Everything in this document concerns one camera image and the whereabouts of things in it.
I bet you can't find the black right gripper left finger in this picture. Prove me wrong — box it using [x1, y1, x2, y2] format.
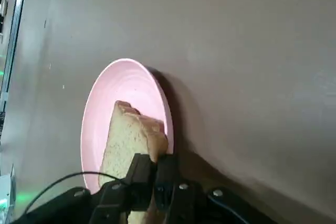
[13, 153, 153, 224]

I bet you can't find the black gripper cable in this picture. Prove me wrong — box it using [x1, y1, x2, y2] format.
[25, 172, 129, 214]

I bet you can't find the aluminium frame structure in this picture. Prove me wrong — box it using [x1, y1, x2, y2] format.
[0, 0, 30, 109]

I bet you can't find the brown bread slice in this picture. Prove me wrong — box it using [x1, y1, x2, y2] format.
[98, 100, 169, 224]

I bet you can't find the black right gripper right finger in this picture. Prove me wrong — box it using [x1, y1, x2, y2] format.
[155, 154, 266, 224]

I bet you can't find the pink round plate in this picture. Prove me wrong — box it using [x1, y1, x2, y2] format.
[81, 58, 174, 196]

